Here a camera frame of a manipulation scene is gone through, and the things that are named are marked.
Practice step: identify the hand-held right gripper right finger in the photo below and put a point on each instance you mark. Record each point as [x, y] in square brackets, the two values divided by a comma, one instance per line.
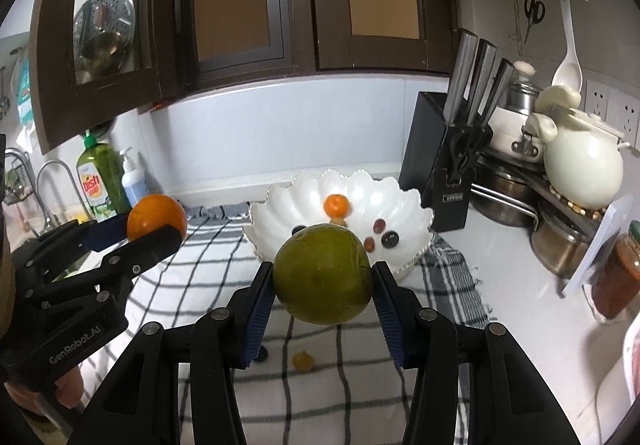
[390, 320]

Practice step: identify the black knife block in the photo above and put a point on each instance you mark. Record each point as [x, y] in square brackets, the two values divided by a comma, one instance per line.
[425, 150]

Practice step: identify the red sauce jar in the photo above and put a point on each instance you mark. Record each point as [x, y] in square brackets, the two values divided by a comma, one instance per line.
[617, 280]

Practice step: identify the black kitchen shears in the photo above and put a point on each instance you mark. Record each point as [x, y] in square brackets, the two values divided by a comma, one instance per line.
[467, 147]

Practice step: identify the steel faucet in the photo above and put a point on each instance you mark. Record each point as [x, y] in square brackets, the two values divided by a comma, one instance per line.
[75, 185]

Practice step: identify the white scalloped bowl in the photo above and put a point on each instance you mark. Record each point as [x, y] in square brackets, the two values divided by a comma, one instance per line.
[305, 192]

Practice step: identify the teal patterned towel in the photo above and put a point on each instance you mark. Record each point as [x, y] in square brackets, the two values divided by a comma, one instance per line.
[26, 95]

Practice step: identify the orange mandarin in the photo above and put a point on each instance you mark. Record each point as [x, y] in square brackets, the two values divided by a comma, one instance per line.
[336, 205]
[155, 217]

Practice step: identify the checked white cloth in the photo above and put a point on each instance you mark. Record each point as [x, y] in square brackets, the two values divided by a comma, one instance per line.
[325, 390]

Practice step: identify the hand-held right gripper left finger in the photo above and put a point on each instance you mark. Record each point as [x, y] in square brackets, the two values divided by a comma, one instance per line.
[255, 320]

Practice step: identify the cream ceramic pot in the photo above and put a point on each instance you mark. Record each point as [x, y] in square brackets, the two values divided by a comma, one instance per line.
[582, 160]

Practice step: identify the small red object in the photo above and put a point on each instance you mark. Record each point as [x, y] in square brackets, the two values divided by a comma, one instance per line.
[160, 106]

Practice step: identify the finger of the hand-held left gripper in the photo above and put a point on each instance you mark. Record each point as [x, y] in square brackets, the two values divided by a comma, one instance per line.
[150, 247]
[107, 232]

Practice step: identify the wooden bead trivet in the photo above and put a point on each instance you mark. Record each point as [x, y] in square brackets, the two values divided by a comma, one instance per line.
[575, 207]

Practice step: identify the steel steamer plate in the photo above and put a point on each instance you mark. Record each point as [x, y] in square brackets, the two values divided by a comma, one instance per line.
[107, 25]

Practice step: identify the white pump bottle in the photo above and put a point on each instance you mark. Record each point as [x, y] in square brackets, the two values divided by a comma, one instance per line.
[134, 187]

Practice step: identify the large green citrus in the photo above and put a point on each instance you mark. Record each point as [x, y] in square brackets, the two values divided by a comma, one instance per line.
[320, 275]

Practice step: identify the red grape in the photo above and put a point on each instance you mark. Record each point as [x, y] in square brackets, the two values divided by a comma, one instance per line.
[379, 225]
[369, 243]

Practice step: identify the steel container white knob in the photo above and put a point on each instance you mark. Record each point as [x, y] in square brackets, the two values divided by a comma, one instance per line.
[522, 92]

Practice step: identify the stainless steel pots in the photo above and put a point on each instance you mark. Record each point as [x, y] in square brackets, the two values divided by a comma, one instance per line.
[600, 245]

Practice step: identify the wide steel pot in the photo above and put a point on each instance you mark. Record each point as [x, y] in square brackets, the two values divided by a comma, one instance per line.
[500, 200]

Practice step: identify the slim steel tap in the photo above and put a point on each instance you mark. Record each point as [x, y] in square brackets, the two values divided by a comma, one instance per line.
[27, 165]

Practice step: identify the dark brown cabinet door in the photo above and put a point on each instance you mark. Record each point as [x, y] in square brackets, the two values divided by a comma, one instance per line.
[300, 45]
[50, 115]
[435, 25]

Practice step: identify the dark grape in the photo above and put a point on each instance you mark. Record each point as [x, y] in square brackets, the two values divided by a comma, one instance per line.
[262, 353]
[390, 239]
[299, 229]

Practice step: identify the white plastic ladle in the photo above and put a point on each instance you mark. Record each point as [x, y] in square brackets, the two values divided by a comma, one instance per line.
[567, 72]

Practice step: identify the small yellow fruit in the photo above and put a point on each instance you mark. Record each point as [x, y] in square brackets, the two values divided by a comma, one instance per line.
[303, 361]

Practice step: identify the white pot with latch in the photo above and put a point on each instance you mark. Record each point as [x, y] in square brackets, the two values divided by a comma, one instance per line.
[507, 132]

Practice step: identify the person's left hand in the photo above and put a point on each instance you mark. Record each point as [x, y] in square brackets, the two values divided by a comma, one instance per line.
[67, 387]

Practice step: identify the white wall socket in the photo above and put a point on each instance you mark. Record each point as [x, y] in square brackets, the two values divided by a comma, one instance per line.
[596, 100]
[625, 112]

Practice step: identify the green dish soap bottle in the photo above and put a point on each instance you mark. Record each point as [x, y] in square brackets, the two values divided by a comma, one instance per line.
[97, 185]

